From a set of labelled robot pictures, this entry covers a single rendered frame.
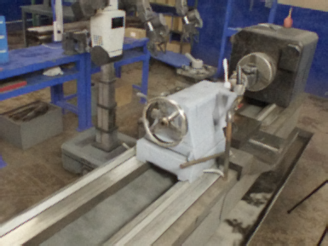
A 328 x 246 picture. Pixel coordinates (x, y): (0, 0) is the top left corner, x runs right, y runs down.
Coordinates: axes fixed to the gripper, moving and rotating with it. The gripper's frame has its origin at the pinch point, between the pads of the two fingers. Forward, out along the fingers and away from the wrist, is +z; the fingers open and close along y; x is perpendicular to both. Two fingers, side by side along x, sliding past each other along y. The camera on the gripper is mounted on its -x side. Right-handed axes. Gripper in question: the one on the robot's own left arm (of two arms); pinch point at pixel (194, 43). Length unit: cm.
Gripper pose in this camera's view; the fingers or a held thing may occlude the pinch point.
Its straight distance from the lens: 230.6
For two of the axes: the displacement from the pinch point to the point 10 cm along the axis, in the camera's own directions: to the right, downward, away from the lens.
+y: 5.3, -3.5, 7.7
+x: -7.7, 1.8, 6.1
